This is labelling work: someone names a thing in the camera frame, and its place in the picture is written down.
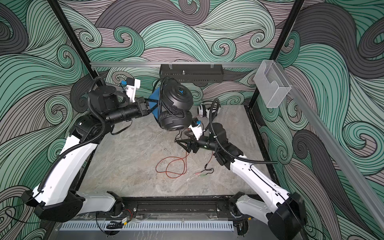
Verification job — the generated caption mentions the red headphone cable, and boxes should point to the red headphone cable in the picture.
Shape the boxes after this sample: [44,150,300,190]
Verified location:
[155,151,192,180]

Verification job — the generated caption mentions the black headphone cable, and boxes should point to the black headphone cable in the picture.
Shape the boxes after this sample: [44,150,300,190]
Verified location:
[152,76,215,176]

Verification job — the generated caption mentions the black blue headphones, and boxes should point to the black blue headphones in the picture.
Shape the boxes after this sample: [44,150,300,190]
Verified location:
[149,77,194,131]

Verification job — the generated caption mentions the white black headphones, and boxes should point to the white black headphones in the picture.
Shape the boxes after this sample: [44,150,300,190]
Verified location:
[198,104,221,118]

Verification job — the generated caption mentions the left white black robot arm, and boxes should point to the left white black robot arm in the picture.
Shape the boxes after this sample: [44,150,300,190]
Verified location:
[22,77,151,223]

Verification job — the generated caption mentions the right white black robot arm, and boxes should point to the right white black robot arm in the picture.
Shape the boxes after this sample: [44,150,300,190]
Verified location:
[177,113,307,240]

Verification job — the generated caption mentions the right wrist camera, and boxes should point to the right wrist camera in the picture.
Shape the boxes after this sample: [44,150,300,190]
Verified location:
[189,118,204,140]

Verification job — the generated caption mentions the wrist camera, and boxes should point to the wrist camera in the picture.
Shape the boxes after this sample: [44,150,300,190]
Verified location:
[121,78,141,103]
[189,118,204,140]

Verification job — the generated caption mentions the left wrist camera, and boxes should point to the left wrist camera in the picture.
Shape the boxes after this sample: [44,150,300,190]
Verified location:
[121,78,141,103]

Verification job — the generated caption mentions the black perforated wall tray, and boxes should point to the black perforated wall tray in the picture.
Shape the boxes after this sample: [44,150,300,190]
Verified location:
[159,64,224,84]

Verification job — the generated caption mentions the black frame post left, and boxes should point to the black frame post left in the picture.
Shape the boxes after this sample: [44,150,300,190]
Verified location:
[47,0,115,109]

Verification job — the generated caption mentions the black frame post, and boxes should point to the black frame post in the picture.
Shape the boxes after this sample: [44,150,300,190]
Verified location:
[47,0,115,109]
[249,1,304,109]

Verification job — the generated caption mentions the aluminium rail back wall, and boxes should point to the aluminium rail back wall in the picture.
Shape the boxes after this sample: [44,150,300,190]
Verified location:
[90,61,261,69]

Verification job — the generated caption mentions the aluminium rail wall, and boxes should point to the aluminium rail wall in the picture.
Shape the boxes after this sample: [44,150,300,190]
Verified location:
[90,61,261,69]
[273,62,384,230]

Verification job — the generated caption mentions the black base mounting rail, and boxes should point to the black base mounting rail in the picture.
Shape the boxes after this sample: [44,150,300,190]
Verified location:
[56,196,298,218]

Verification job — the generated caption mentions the white slotted cable duct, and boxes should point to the white slotted cable duct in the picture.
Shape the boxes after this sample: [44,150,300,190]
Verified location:
[59,220,235,232]

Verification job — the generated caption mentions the clear plastic wall bin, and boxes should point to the clear plastic wall bin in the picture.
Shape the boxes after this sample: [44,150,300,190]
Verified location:
[254,60,291,109]

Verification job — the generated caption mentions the aluminium rail right wall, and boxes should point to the aluminium rail right wall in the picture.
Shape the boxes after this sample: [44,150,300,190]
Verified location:
[273,62,384,230]

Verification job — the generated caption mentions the black frame post right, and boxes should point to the black frame post right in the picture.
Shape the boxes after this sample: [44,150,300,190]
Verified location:
[249,1,304,109]

